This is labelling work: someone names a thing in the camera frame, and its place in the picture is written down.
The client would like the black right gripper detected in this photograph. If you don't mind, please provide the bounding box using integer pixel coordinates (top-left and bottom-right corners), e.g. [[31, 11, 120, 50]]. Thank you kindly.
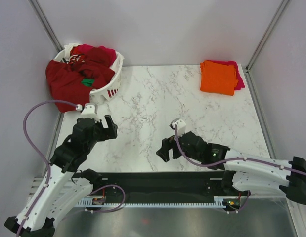
[[156, 128, 202, 162]]

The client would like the orange t shirt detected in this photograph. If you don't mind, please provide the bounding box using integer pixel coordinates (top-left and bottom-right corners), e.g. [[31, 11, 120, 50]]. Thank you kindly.
[[200, 61, 238, 96]]

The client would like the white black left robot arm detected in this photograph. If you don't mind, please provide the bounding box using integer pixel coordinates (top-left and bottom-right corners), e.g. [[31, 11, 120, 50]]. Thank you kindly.
[[4, 115, 118, 237]]

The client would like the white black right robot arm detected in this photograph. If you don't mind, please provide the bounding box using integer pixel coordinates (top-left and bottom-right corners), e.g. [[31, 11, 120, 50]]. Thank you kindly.
[[156, 132, 306, 205]]

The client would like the white plastic laundry basket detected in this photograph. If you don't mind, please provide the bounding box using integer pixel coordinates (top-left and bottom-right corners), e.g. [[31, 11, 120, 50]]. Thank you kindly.
[[53, 49, 124, 104]]

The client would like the green cloth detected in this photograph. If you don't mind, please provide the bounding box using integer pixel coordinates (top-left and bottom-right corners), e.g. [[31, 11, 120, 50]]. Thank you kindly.
[[81, 78, 94, 87]]

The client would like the dark red t shirt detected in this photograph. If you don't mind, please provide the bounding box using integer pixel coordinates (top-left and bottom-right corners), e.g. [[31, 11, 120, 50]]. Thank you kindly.
[[45, 57, 115, 105]]

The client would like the pink shirt in basket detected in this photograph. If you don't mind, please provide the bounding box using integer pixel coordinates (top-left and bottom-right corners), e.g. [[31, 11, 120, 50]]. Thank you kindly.
[[77, 44, 117, 68]]

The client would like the white patterned shirt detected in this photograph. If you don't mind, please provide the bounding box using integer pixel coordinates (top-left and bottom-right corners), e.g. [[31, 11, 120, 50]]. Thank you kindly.
[[63, 43, 85, 64]]

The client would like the folded pink t shirt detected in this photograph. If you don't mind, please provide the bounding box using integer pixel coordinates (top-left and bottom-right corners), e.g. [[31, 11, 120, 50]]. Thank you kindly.
[[211, 60, 245, 91]]

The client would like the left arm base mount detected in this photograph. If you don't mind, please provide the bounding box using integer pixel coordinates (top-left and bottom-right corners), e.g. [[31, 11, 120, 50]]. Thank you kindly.
[[78, 169, 124, 198]]

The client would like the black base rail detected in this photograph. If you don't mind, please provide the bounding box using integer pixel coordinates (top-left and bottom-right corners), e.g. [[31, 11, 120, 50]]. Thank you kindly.
[[68, 170, 252, 204]]

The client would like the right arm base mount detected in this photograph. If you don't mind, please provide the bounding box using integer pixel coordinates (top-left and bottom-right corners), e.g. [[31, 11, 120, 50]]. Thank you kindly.
[[204, 171, 247, 197]]

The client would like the white slotted cable duct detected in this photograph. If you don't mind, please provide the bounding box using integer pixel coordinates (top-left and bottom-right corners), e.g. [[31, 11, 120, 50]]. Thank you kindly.
[[74, 197, 226, 209]]

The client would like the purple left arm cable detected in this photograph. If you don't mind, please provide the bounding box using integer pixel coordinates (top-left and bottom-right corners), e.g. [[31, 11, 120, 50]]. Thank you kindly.
[[16, 100, 126, 237]]

